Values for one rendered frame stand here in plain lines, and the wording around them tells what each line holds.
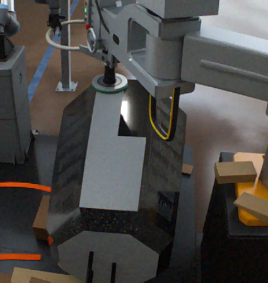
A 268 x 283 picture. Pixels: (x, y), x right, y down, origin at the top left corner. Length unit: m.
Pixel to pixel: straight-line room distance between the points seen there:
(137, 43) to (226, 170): 0.72
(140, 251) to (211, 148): 1.83
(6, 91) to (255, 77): 1.83
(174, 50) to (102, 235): 0.82
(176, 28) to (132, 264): 1.05
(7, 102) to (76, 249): 1.45
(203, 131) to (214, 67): 2.03
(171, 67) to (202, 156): 1.73
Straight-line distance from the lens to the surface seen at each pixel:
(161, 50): 1.69
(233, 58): 1.64
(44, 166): 3.22
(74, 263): 1.95
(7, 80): 2.88
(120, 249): 1.81
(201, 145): 3.49
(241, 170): 2.00
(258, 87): 1.68
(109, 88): 2.47
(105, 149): 2.04
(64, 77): 4.13
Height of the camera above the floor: 2.08
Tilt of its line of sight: 37 degrees down
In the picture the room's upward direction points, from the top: 3 degrees clockwise
